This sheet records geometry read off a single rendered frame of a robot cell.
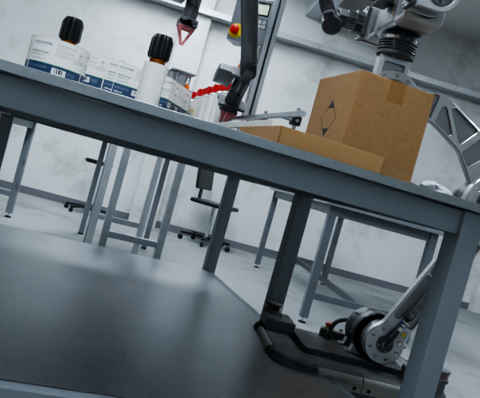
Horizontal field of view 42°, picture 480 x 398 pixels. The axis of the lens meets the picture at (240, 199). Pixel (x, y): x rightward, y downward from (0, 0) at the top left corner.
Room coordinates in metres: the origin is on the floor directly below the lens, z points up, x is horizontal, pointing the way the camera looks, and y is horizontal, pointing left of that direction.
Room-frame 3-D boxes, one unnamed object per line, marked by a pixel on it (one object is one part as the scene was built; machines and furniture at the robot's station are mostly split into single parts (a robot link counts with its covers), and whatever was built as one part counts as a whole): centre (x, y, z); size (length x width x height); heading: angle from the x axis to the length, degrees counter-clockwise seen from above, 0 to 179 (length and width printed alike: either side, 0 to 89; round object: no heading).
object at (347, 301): (4.90, -0.78, 0.39); 2.20 x 0.80 x 0.78; 7
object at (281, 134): (1.50, -0.12, 0.85); 0.30 x 0.26 x 0.04; 18
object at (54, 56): (2.14, 0.73, 0.95); 0.20 x 0.20 x 0.14
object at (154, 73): (2.29, 0.43, 1.03); 0.09 x 0.09 x 0.30
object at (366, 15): (2.42, -0.25, 1.45); 0.09 x 0.08 x 0.12; 7
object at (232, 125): (2.16, 0.13, 0.91); 1.07 x 0.01 x 0.02; 18
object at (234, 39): (2.58, 0.14, 1.38); 0.17 x 0.10 x 0.19; 73
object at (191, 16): (2.42, 0.38, 1.30); 0.10 x 0.07 x 0.07; 19
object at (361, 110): (1.89, -0.30, 0.99); 0.30 x 0.24 x 0.27; 16
